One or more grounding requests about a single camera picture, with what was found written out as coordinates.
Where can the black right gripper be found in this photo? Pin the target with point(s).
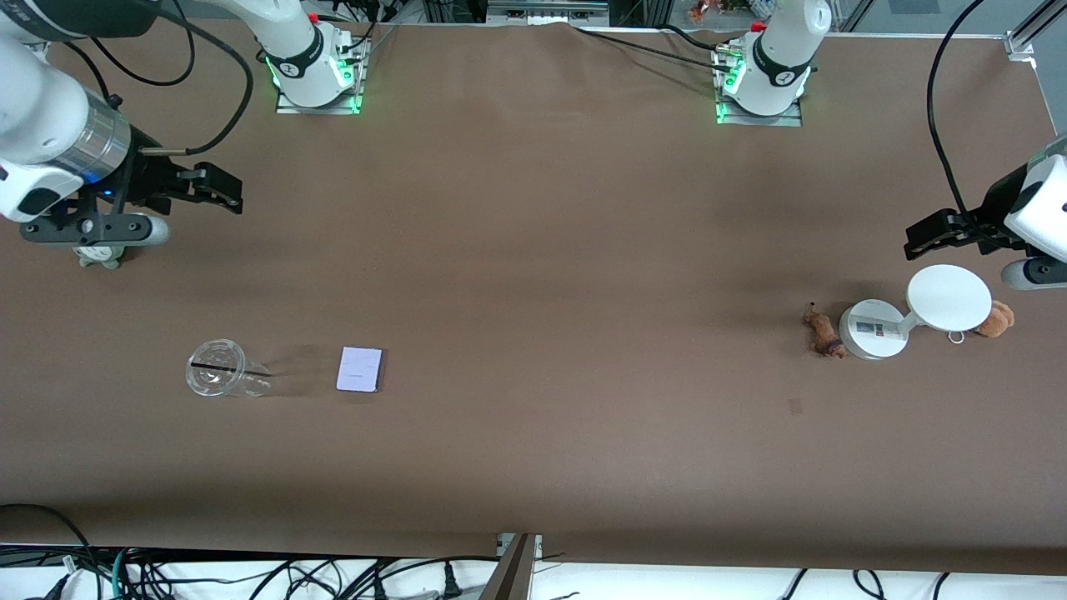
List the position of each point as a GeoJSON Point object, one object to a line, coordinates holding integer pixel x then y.
{"type": "Point", "coordinates": [148, 178]}

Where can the clear plastic cup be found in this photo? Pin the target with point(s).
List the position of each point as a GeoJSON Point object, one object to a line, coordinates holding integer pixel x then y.
{"type": "Point", "coordinates": [218, 371]}

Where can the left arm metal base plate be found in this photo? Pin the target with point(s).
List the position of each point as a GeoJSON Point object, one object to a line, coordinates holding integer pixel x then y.
{"type": "Point", "coordinates": [792, 121]}

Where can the white round stand lamp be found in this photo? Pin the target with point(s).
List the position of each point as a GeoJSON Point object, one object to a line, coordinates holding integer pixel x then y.
{"type": "Point", "coordinates": [946, 296]}

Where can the grey metal rail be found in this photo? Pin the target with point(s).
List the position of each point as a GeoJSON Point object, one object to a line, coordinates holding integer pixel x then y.
{"type": "Point", "coordinates": [546, 10]}

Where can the small orange toy figure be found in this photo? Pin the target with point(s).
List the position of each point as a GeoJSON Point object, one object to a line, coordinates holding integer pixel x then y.
{"type": "Point", "coordinates": [697, 12]}

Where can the brown table cover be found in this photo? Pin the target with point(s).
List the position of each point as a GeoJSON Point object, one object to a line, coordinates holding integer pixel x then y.
{"type": "Point", "coordinates": [417, 458]}

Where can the grey plush toy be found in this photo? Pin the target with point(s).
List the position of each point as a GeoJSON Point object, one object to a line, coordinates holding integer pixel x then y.
{"type": "Point", "coordinates": [100, 257]}

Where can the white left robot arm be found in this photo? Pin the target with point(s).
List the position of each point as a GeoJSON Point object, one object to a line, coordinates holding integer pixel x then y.
{"type": "Point", "coordinates": [783, 50]}

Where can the brown lion statue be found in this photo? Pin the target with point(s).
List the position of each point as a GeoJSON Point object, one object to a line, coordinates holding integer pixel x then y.
{"type": "Point", "coordinates": [825, 333]}

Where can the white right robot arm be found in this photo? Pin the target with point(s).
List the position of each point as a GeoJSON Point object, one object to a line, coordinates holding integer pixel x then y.
{"type": "Point", "coordinates": [292, 42]}

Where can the black drinking straw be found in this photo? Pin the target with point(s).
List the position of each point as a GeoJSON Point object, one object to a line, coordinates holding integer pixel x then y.
{"type": "Point", "coordinates": [212, 365]}

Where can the aluminium frame profile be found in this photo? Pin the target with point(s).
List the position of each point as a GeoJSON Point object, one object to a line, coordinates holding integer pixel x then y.
{"type": "Point", "coordinates": [1029, 29]}

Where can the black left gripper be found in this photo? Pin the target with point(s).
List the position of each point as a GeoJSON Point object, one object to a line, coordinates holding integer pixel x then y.
{"type": "Point", "coordinates": [989, 208]}

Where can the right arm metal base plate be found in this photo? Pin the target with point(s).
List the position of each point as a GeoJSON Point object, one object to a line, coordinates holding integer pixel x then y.
{"type": "Point", "coordinates": [288, 107]}

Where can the grey metal post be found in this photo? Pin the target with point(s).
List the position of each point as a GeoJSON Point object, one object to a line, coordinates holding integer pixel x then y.
{"type": "Point", "coordinates": [515, 575]}

